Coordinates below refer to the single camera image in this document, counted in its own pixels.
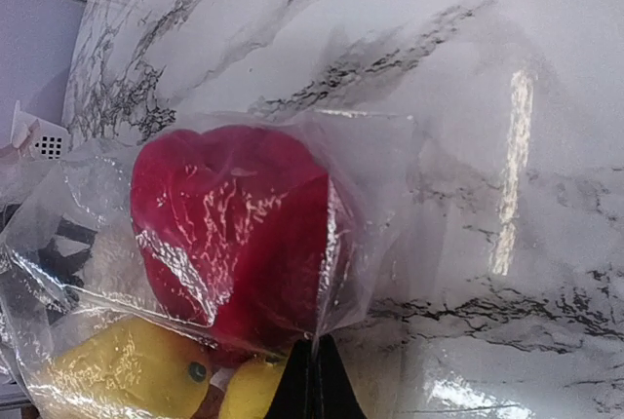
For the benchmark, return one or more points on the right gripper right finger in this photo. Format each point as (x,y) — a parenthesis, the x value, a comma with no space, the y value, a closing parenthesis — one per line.
(333,394)

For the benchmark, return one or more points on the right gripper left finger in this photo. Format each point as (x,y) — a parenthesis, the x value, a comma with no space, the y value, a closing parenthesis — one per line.
(293,397)

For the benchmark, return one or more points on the clear zip top bag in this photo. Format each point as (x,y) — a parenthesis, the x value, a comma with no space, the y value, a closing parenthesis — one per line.
(51,211)

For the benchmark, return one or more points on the yellow fake lemon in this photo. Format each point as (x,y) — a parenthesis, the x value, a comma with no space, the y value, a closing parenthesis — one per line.
(132,369)

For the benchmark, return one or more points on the red fake pepper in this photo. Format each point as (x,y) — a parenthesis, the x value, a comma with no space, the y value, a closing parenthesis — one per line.
(234,225)

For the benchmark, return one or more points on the white fake cauliflower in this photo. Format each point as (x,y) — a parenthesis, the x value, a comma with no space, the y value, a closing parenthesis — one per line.
(115,268)

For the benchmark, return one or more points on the white perforated plastic basket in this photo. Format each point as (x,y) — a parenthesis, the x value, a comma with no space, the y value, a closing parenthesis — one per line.
(33,137)

